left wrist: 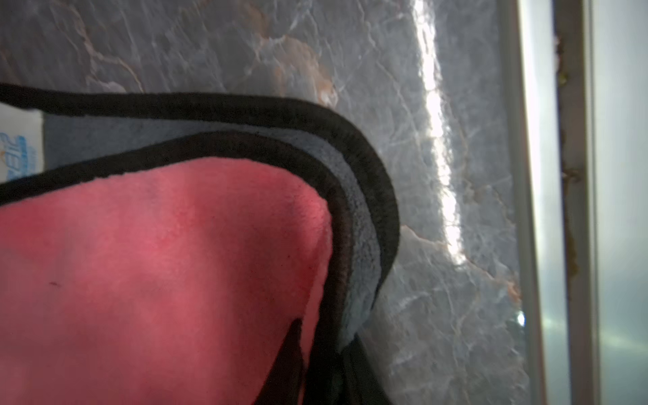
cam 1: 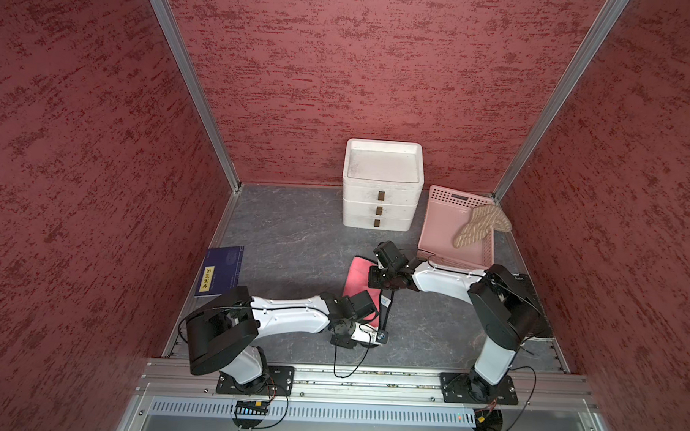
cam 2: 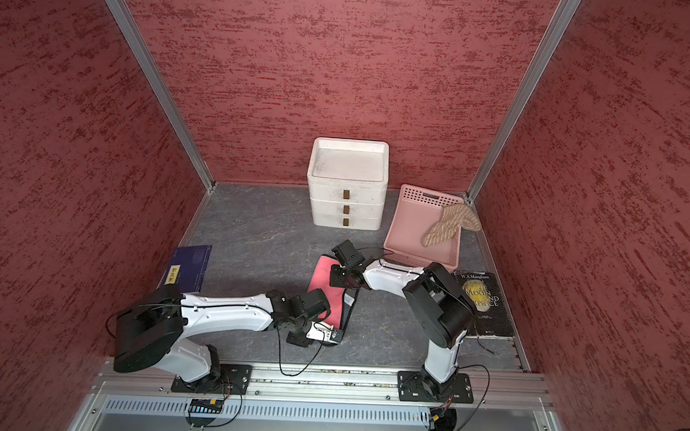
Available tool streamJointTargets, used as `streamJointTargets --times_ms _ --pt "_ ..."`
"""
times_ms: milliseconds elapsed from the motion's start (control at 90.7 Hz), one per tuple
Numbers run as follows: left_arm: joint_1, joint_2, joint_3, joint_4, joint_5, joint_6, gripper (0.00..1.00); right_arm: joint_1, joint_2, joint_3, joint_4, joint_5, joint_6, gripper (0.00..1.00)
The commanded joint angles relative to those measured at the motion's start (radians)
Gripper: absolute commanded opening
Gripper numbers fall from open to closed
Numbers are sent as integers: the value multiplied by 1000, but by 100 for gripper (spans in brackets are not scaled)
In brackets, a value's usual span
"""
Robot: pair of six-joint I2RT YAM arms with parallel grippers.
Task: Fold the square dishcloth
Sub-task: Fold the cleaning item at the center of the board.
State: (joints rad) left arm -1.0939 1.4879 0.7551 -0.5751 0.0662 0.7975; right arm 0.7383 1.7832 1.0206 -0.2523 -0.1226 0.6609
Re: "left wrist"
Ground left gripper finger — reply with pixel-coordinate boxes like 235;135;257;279
303;335;392;405

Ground pink grey dishcloth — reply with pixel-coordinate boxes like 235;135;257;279
1;84;399;404

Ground aluminium front rail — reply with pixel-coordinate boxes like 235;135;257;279
498;1;647;404

